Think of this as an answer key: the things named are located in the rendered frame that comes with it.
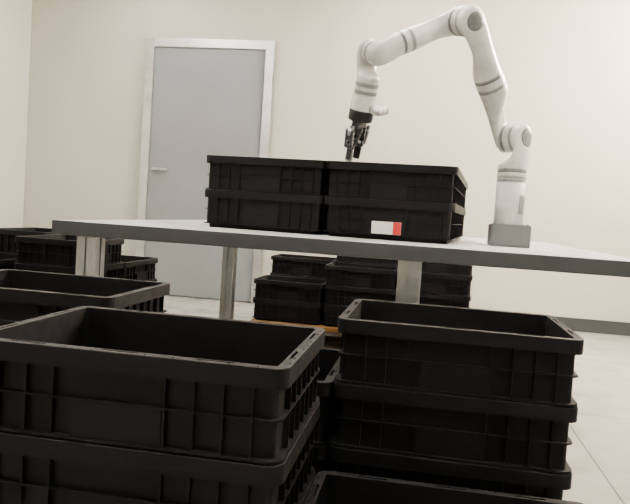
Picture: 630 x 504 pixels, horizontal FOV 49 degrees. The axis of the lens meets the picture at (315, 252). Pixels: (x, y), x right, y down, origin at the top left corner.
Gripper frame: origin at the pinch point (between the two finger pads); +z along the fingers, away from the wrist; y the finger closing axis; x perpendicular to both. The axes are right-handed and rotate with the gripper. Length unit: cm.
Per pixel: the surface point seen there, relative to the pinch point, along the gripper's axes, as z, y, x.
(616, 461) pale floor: 83, -29, 104
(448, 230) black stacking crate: 13.4, 1.7, 35.1
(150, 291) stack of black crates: 15, 93, -1
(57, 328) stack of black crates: 5, 128, 10
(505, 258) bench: 8, 26, 56
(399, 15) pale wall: -31, -338, -117
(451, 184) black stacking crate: 0.6, -1.5, 31.8
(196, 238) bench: 22, 49, -21
